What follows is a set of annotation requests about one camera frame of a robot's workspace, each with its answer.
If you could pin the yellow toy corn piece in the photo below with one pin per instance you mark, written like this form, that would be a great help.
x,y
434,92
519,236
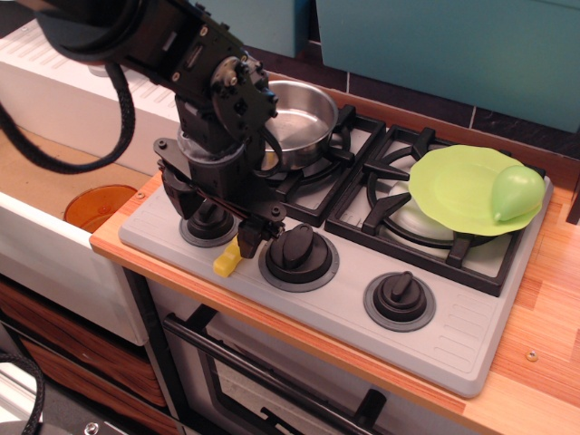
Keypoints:
x,y
225,264

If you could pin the black oven door handle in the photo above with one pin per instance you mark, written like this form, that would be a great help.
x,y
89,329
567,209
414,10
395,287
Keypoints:
x,y
193,333

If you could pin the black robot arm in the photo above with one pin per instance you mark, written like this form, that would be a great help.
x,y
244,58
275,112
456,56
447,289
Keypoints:
x,y
222,96

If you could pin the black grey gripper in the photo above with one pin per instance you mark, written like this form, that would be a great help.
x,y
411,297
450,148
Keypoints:
x,y
227,182

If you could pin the stainless steel pan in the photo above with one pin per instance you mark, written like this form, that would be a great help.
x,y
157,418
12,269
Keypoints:
x,y
306,117

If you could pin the black burner grate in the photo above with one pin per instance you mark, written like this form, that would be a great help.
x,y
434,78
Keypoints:
x,y
378,212
310,193

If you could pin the orange translucent bowl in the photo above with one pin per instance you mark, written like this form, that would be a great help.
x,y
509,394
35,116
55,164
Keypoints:
x,y
95,206

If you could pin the black left stove knob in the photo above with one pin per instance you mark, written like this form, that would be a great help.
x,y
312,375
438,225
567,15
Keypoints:
x,y
210,226

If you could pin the light green plate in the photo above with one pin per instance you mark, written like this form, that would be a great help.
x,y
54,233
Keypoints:
x,y
453,186

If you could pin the black middle stove knob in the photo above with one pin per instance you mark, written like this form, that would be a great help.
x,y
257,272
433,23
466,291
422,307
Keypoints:
x,y
301,260

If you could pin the grey toy stove top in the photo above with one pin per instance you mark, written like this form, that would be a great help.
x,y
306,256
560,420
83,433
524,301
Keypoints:
x,y
455,350

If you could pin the black left burner grate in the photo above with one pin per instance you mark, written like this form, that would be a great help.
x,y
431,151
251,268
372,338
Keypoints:
x,y
310,193

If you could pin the oven door with window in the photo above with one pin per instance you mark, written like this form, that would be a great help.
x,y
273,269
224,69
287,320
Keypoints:
x,y
250,382

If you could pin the black braided cable foreground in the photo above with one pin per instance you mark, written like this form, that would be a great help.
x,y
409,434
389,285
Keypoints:
x,y
34,420

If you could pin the wood grain drawer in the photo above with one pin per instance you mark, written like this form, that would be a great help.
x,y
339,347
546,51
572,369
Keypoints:
x,y
87,360

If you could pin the black right stove knob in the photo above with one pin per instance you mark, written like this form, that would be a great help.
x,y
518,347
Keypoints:
x,y
399,302

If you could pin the black right burner grate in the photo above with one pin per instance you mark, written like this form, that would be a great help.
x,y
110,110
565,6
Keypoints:
x,y
378,212

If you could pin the black stove knob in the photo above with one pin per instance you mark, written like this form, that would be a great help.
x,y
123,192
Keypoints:
x,y
210,226
301,260
399,302

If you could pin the small green pear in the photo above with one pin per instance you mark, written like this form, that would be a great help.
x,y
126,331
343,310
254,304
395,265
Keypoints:
x,y
517,194

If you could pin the white toy sink unit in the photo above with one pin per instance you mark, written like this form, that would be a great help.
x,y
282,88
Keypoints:
x,y
72,111

